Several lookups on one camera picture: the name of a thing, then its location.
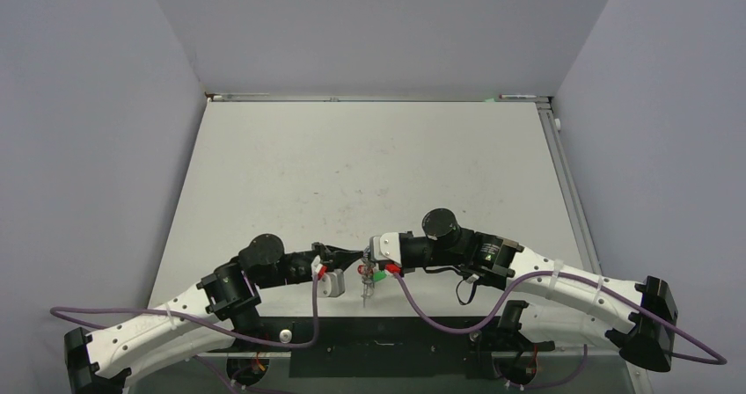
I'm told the metal carabiner keyring with keys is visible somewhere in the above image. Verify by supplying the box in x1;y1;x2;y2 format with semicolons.
360;248;376;309

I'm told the green key tag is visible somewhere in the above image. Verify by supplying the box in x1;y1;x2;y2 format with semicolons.
372;271;387;283

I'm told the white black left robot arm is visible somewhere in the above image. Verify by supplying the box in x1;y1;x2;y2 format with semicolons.
50;234;370;393

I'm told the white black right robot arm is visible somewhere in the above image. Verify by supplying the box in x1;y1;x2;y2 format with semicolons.
377;208;678;373

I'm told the red white marker pen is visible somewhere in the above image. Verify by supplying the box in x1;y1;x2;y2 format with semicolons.
498;94;538;101

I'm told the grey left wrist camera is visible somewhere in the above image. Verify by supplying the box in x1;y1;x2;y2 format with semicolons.
316;266;346;298

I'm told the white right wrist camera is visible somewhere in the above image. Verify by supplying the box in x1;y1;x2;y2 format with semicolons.
369;232;402;266

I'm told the black loop cable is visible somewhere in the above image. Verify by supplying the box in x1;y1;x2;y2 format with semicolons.
456;274;482;307

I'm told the aluminium right table rail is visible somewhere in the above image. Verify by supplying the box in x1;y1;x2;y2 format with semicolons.
536;97;603;275

